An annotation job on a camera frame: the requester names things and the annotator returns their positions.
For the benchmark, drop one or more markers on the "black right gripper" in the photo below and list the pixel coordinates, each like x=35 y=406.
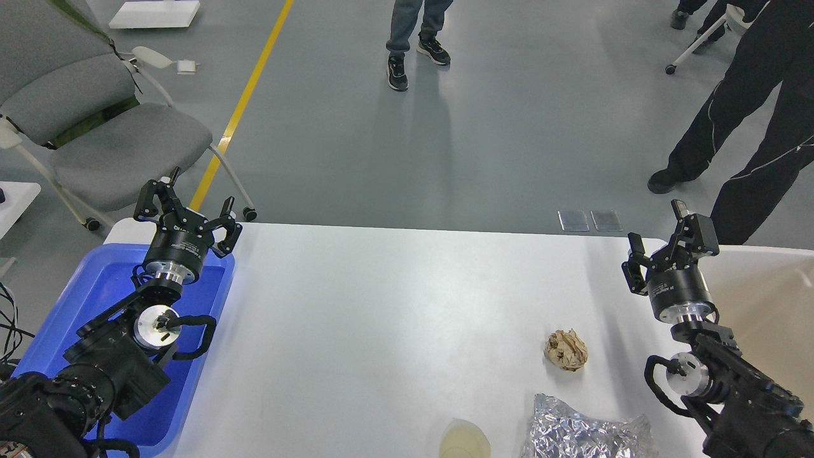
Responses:
x=675 y=285

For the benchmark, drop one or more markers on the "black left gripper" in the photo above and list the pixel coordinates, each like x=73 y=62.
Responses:
x=178 y=247

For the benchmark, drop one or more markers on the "white paper cup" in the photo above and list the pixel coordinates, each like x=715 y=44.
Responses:
x=462 y=438

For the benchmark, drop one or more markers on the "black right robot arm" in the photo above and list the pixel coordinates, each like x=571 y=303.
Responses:
x=742 y=412

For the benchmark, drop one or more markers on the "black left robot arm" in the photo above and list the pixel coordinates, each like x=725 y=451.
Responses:
x=118 y=364

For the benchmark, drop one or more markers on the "right metal floor plate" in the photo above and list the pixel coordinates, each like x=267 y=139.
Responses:
x=607 y=221

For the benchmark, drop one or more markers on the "metal floor plate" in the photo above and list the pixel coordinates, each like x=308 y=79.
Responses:
x=607 y=221
x=573 y=221

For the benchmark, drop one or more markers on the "blue plastic bin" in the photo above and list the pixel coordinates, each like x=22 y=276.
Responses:
x=102 y=279

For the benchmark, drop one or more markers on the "left metal floor plate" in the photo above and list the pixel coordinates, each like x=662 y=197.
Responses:
x=573 y=221

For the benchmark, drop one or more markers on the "beige plastic bin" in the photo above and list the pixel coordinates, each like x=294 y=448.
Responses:
x=765 y=294

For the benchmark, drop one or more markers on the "crumpled brown paper ball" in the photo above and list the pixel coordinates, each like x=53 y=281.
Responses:
x=566 y=350

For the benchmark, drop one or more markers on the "grey office chair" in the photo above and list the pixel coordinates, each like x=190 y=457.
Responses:
x=69 y=105

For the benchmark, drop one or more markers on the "small white floor object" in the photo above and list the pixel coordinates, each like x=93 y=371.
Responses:
x=186 y=67

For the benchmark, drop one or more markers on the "white side table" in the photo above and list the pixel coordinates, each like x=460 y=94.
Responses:
x=18 y=197

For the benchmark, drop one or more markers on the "crumpled aluminium foil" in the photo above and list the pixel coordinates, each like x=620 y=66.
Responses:
x=558 y=430

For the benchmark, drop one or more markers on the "white foam board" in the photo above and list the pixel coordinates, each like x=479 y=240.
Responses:
x=155 y=15

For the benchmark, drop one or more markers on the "person in black tracksuit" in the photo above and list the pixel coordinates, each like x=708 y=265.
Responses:
x=774 y=53

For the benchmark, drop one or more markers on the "white rolling chair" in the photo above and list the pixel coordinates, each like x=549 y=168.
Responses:
x=733 y=18

